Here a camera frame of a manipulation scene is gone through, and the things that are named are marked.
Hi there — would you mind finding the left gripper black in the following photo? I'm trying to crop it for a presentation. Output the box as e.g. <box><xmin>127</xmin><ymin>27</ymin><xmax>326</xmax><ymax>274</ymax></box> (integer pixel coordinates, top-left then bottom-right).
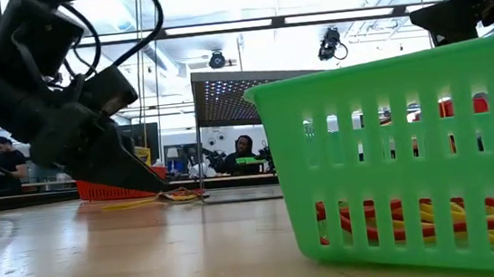
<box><xmin>0</xmin><ymin>50</ymin><xmax>173</xmax><ymax>209</ymax></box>

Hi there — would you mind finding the red plastic slotted basket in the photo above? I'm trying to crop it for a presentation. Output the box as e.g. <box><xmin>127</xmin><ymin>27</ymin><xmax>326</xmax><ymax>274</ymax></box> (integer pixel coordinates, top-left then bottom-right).
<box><xmin>74</xmin><ymin>163</ymin><xmax>171</xmax><ymax>205</ymax></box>

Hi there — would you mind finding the green plastic slotted basket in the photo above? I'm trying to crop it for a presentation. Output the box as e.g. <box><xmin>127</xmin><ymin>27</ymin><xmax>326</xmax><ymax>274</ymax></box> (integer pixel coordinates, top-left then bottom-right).
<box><xmin>238</xmin><ymin>31</ymin><xmax>494</xmax><ymax>277</ymax></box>

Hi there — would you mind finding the yellow Crayola crayon box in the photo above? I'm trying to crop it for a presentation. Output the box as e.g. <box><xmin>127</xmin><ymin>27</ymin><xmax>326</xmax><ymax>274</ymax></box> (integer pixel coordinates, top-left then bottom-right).
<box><xmin>133</xmin><ymin>144</ymin><xmax>153</xmax><ymax>167</ymax></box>

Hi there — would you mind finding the black computer monitor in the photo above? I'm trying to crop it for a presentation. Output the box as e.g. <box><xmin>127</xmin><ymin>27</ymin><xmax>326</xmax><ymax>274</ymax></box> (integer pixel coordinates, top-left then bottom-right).
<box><xmin>116</xmin><ymin>121</ymin><xmax>163</xmax><ymax>168</ymax></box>

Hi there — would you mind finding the person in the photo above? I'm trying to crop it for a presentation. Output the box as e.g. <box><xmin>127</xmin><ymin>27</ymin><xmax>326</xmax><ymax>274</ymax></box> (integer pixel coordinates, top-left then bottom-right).
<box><xmin>221</xmin><ymin>133</ymin><xmax>264</xmax><ymax>177</ymax></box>
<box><xmin>0</xmin><ymin>134</ymin><xmax>31</xmax><ymax>196</ymax></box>

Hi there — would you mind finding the round black ceiling fixture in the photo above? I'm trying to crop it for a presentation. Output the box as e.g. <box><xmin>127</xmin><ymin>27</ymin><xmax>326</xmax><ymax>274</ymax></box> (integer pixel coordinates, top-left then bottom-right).
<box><xmin>207</xmin><ymin>49</ymin><xmax>228</xmax><ymax>72</ymax></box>

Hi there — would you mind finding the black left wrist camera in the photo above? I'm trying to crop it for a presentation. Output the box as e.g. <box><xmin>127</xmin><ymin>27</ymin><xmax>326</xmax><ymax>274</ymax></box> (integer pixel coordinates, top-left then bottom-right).
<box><xmin>74</xmin><ymin>62</ymin><xmax>142</xmax><ymax>121</ymax></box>

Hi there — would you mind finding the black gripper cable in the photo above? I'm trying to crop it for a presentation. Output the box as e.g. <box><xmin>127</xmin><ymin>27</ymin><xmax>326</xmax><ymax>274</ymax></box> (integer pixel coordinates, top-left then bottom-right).
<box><xmin>35</xmin><ymin>0</ymin><xmax>170</xmax><ymax>84</ymax></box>

